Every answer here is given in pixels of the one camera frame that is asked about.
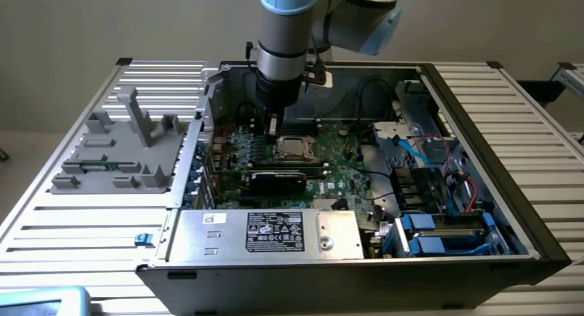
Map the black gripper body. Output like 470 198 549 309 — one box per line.
253 71 302 117

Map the cpu socket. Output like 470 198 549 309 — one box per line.
270 135 320 163

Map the black finned heatsink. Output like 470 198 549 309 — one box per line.
276 122 321 137

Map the installed ram stick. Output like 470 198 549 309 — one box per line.
248 161 330 170

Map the black graphics card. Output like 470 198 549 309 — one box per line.
246 171 308 198

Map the green motherboard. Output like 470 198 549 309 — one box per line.
204 120 380 211

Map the silver drive cage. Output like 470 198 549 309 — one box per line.
372 120 424 150

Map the grey parts rack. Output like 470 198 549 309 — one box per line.
48 87 189 196

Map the silver power supply unit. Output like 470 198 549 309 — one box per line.
165 209 365 263

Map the black open pc case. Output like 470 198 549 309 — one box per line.
134 60 573 316

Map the blue disk bay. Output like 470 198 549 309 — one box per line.
392 211 508 259

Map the black box beside table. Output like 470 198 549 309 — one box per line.
516 79 565 109

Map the teal screen device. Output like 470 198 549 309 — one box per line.
0 285 93 316

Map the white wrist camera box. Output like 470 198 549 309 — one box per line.
302 63 334 90

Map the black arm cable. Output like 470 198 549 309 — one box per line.
244 40 261 74

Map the black looped wire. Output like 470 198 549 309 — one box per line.
357 77 394 126

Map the light blue flat wire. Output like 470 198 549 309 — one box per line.
385 133 434 174

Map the red wire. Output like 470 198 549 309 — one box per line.
458 172 478 211

